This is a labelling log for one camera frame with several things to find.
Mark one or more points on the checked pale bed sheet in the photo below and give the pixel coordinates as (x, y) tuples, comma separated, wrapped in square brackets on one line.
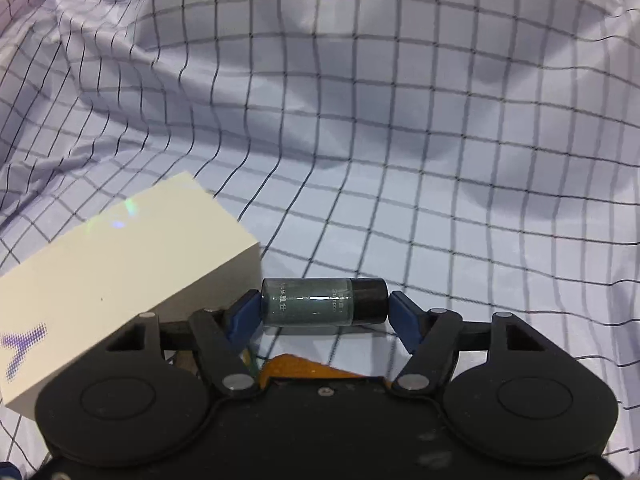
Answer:
[(400, 160)]

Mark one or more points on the grey-green bottle with black cap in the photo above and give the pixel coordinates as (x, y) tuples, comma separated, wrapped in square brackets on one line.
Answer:
[(310, 302)]

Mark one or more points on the white cardboard box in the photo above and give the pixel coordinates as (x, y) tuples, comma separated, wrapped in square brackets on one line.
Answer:
[(125, 260)]

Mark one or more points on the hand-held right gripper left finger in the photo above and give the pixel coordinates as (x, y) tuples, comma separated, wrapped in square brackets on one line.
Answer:
[(245, 317)]

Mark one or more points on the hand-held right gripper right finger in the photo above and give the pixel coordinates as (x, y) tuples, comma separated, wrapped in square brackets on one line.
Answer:
[(405, 322)]

